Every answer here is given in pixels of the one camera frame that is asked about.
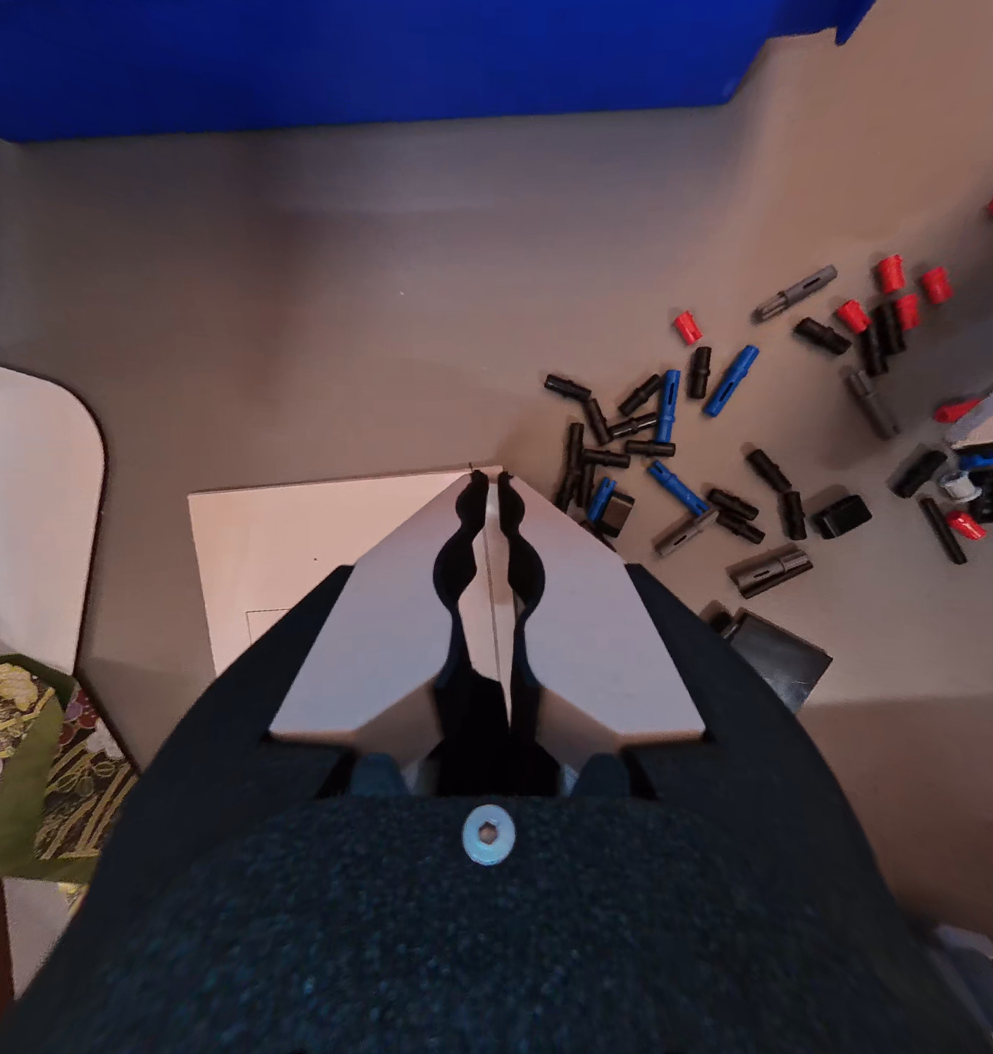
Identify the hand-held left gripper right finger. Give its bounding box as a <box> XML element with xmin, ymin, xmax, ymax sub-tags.
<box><xmin>498</xmin><ymin>469</ymin><xmax>707</xmax><ymax>793</ymax></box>

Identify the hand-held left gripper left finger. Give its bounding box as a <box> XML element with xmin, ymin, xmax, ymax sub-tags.
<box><xmin>267</xmin><ymin>469</ymin><xmax>510</xmax><ymax>793</ymax></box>

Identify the white lego instruction booklet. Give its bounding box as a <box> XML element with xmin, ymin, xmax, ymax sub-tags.
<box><xmin>187</xmin><ymin>465</ymin><xmax>515</xmax><ymax>678</ymax></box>

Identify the dark grey lego panel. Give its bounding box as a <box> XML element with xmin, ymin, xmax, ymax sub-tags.
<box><xmin>710</xmin><ymin>603</ymin><xmax>835</xmax><ymax>716</ymax></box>

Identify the dark grey lego connector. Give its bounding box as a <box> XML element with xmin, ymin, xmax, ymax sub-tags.
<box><xmin>728</xmin><ymin>543</ymin><xmax>814</xmax><ymax>599</ymax></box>

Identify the pile of small lego pins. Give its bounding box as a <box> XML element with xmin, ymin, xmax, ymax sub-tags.
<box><xmin>543</xmin><ymin>188</ymin><xmax>993</xmax><ymax>568</ymax></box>

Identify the green patterned cloth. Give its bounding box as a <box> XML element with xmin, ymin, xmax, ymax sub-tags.
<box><xmin>0</xmin><ymin>653</ymin><xmax>141</xmax><ymax>886</ymax></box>

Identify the white rounded tray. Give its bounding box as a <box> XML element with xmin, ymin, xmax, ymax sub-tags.
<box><xmin>0</xmin><ymin>356</ymin><xmax>109</xmax><ymax>672</ymax></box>

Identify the pale grey plastic object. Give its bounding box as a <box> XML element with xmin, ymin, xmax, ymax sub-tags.
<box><xmin>928</xmin><ymin>924</ymin><xmax>993</xmax><ymax>1054</ymax></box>

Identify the blue plastic bin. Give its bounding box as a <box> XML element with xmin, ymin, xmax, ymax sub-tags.
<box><xmin>0</xmin><ymin>0</ymin><xmax>876</xmax><ymax>143</ymax></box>

